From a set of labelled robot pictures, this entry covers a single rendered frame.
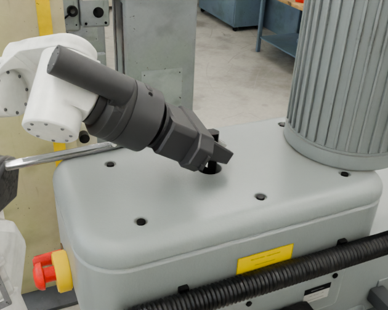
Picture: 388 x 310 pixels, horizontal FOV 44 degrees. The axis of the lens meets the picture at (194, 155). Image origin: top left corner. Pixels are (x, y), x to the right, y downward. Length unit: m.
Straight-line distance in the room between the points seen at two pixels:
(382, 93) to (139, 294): 0.42
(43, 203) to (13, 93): 2.15
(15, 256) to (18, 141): 1.57
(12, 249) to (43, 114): 0.51
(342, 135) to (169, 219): 0.29
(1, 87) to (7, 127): 1.88
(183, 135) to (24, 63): 0.22
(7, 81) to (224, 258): 0.36
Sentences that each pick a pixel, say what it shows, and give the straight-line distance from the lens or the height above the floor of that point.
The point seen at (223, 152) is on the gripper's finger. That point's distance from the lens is 0.69.
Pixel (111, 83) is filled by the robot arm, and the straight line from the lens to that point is 0.56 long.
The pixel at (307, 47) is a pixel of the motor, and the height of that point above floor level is 2.06.
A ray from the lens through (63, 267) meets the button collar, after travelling 0.72.
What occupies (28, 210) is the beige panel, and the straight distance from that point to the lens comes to 2.80.
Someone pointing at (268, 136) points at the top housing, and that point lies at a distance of 0.82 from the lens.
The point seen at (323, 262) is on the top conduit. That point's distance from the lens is 0.72.
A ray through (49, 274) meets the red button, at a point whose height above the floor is 1.77.
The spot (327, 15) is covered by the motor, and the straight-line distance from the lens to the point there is 0.70.
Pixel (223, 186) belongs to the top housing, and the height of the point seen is 1.89.
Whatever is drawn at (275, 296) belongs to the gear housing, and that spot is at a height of 1.71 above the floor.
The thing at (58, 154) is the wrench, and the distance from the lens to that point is 0.75.
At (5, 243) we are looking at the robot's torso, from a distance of 1.02.
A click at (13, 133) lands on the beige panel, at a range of 2.54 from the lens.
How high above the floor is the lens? 2.27
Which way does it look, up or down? 31 degrees down
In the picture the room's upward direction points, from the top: 3 degrees clockwise
